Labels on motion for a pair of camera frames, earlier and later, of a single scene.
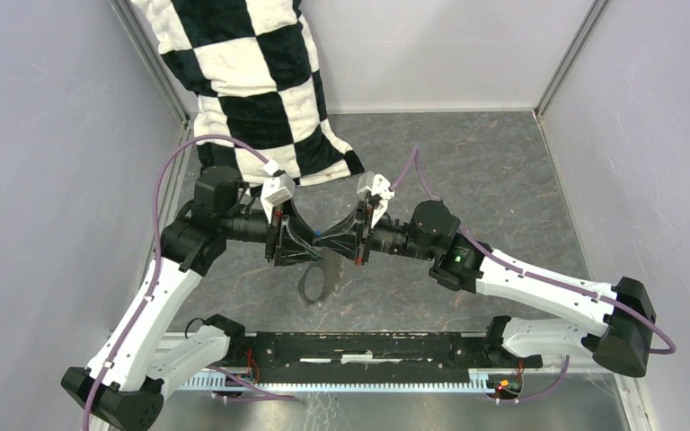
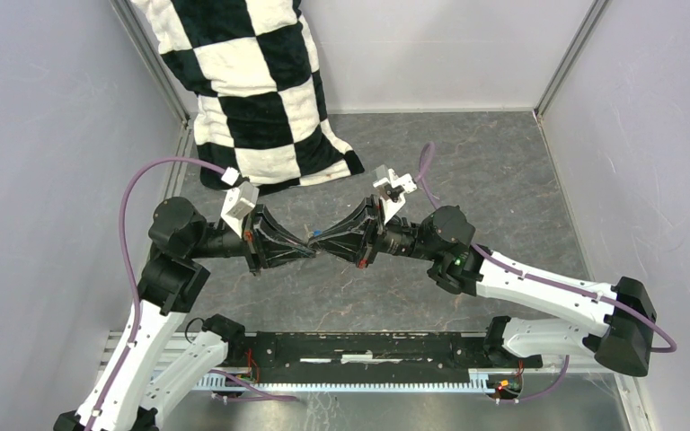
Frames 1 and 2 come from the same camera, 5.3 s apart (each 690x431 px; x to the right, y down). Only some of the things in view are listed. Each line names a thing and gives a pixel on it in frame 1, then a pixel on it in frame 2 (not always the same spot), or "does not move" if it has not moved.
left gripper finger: [298, 227] -> [269, 231]
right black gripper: [346, 237] does not move
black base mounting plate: [372, 357] does not move
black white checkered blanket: [251, 65] does not move
